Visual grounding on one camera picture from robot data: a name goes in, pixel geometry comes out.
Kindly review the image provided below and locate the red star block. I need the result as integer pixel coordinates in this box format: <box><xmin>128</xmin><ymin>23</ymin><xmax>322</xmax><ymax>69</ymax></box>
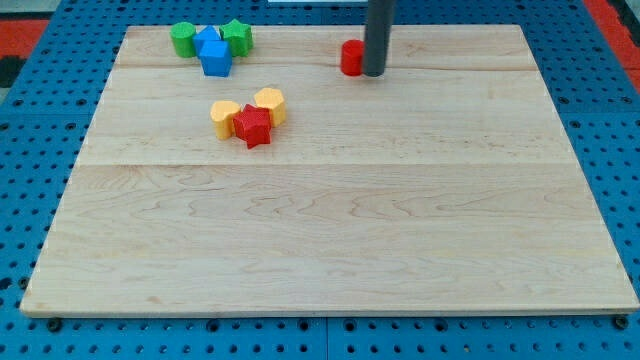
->
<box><xmin>233</xmin><ymin>104</ymin><xmax>271</xmax><ymax>149</ymax></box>

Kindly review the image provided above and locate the blue cube block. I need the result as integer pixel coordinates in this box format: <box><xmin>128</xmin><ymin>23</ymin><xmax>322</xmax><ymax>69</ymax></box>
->
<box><xmin>199</xmin><ymin>41</ymin><xmax>232</xmax><ymax>77</ymax></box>

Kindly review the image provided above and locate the yellow hexagon block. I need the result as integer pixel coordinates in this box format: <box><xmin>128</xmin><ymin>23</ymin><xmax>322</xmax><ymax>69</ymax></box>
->
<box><xmin>254</xmin><ymin>87</ymin><xmax>287</xmax><ymax>127</ymax></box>

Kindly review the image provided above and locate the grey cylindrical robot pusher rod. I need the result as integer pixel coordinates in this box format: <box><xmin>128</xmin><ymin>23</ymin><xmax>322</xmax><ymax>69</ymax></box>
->
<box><xmin>362</xmin><ymin>0</ymin><xmax>397</xmax><ymax>77</ymax></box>

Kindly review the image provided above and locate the green cylinder block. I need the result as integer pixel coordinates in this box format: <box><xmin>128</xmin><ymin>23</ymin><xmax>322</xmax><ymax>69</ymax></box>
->
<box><xmin>169</xmin><ymin>22</ymin><xmax>197</xmax><ymax>58</ymax></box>

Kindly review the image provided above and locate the red cylinder block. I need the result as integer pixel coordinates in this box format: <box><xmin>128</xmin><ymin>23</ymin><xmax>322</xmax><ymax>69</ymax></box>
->
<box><xmin>340</xmin><ymin>39</ymin><xmax>364</xmax><ymax>76</ymax></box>

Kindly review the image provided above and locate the yellow heart block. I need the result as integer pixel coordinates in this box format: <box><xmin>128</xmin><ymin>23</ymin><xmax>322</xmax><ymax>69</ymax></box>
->
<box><xmin>210</xmin><ymin>100</ymin><xmax>241</xmax><ymax>140</ymax></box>

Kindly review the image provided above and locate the light wooden board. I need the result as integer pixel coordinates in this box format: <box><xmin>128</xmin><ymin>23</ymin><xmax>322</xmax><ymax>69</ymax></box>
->
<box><xmin>21</xmin><ymin>25</ymin><xmax>639</xmax><ymax>318</ymax></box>

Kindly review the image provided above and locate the blue triangular block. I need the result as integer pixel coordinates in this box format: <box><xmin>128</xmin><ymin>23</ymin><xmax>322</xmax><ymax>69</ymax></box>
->
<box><xmin>193</xmin><ymin>25</ymin><xmax>221</xmax><ymax>55</ymax></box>

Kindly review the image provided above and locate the green star block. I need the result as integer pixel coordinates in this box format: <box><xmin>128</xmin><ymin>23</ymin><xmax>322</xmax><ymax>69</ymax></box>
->
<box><xmin>219</xmin><ymin>19</ymin><xmax>253</xmax><ymax>57</ymax></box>

